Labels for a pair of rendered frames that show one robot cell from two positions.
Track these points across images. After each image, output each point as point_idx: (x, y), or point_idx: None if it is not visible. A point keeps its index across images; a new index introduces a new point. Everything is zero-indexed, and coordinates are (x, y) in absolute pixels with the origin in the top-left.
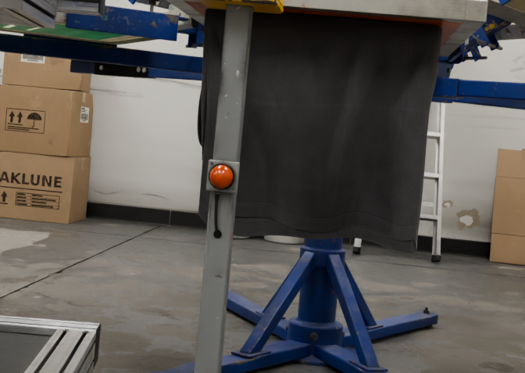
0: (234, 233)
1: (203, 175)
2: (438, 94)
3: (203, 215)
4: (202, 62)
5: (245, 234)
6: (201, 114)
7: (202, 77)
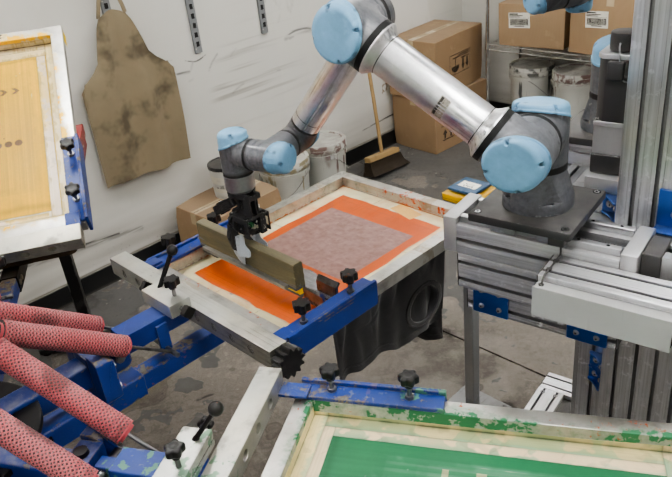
0: (423, 338)
1: (441, 318)
2: (2, 379)
3: (440, 336)
4: (444, 262)
5: (418, 336)
6: (443, 289)
7: (444, 269)
